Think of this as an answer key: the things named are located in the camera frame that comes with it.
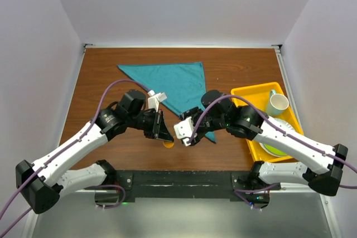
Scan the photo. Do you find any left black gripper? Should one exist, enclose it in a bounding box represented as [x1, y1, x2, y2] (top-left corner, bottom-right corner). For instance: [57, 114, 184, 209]
[127, 108, 173, 142]

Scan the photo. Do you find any orange plastic spoon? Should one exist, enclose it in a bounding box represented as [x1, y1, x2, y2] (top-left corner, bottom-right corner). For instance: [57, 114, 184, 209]
[162, 136, 176, 148]

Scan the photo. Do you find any teal cloth napkin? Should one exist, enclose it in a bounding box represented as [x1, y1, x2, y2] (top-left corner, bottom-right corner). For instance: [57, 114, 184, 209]
[117, 61, 218, 144]

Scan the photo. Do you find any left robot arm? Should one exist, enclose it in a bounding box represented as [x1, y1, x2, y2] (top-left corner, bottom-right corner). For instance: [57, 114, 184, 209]
[15, 90, 173, 214]

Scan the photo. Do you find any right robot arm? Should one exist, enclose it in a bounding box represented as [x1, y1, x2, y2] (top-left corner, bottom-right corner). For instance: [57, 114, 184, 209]
[174, 90, 348, 196]

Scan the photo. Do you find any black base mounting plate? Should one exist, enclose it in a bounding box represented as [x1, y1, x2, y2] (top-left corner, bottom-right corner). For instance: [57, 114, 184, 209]
[109, 171, 270, 208]

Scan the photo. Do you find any green plate white rim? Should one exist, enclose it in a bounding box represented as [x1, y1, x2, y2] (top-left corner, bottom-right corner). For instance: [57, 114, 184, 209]
[260, 118, 295, 157]

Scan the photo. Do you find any white mug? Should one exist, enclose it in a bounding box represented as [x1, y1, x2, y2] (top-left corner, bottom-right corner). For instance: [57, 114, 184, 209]
[265, 89, 290, 116]

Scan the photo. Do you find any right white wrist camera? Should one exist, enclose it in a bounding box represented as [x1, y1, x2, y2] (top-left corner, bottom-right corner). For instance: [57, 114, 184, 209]
[173, 116, 199, 147]

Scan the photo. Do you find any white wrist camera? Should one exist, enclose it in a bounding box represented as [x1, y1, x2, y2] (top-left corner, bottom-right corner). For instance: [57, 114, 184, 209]
[173, 116, 199, 147]
[147, 90, 167, 112]

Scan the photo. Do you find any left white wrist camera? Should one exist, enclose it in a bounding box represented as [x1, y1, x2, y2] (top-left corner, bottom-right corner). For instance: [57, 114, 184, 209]
[147, 90, 167, 112]

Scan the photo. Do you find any aluminium frame rail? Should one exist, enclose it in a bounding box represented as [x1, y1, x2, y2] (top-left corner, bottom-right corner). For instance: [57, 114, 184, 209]
[75, 183, 316, 193]

